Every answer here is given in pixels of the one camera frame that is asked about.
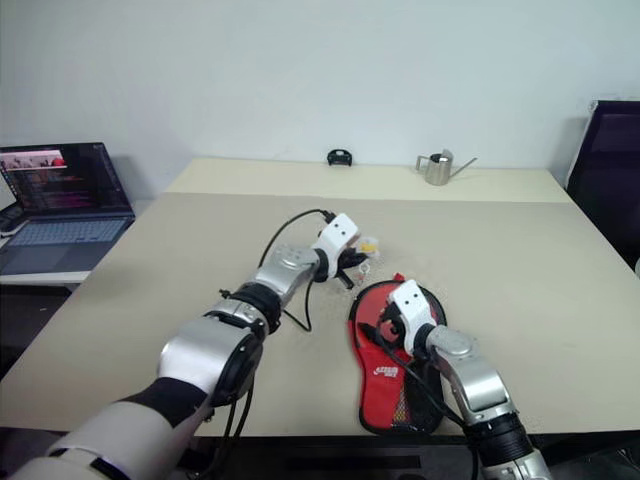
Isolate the black phone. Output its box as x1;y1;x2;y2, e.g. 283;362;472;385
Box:
0;204;25;234

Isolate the blue open laptop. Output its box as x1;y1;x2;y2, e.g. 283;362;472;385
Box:
0;142;137;276

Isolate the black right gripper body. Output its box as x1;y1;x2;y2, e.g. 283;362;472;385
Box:
377;304;409;351

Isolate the steel watering can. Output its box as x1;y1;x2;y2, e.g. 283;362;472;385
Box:
416;148;479;187

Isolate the black office chair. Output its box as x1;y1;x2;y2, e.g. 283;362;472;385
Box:
566;99;640;266

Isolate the red ping pong paddle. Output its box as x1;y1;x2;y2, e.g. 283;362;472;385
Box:
352;282;446;361

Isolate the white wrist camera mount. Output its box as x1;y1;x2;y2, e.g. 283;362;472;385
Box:
312;212;360;279
388;279;436;354

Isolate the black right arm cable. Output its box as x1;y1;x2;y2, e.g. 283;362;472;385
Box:
372;332;479;480

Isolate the red black paddle case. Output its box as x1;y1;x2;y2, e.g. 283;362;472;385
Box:
347;272;449;432

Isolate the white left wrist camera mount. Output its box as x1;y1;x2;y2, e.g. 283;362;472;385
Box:
312;212;360;279

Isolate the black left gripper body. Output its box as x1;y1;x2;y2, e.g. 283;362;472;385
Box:
330;247;362;275

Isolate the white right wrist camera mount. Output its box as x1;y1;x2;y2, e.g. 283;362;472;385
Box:
388;279;436;354

